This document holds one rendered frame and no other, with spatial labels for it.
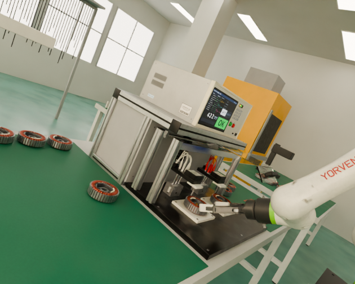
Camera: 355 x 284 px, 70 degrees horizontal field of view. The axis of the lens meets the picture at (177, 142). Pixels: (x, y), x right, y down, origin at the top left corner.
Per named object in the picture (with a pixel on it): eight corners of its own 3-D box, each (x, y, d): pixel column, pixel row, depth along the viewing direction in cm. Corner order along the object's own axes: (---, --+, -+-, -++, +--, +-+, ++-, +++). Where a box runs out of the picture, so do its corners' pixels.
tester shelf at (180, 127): (243, 150, 151) (247, 143, 151) (176, 133, 97) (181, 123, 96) (189, 122, 177) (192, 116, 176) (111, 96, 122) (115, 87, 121)
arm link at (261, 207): (275, 195, 98) (268, 196, 91) (276, 226, 97) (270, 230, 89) (260, 194, 102) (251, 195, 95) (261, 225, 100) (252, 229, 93)
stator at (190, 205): (210, 214, 115) (213, 207, 114) (197, 217, 106) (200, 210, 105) (191, 200, 121) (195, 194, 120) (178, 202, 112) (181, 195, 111)
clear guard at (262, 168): (276, 182, 135) (282, 172, 134) (262, 182, 115) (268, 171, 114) (226, 154, 153) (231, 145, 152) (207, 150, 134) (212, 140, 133)
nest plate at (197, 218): (214, 219, 115) (215, 217, 115) (196, 223, 103) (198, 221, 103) (190, 200, 124) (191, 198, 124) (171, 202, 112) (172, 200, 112)
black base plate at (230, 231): (265, 230, 137) (267, 227, 136) (207, 260, 85) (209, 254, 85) (199, 184, 164) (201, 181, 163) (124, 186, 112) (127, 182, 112)
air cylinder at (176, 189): (179, 195, 123) (183, 186, 123) (169, 196, 117) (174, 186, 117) (172, 190, 126) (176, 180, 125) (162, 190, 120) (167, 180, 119)
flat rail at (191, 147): (238, 159, 150) (240, 155, 149) (175, 149, 100) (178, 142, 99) (236, 158, 150) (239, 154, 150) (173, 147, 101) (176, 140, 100)
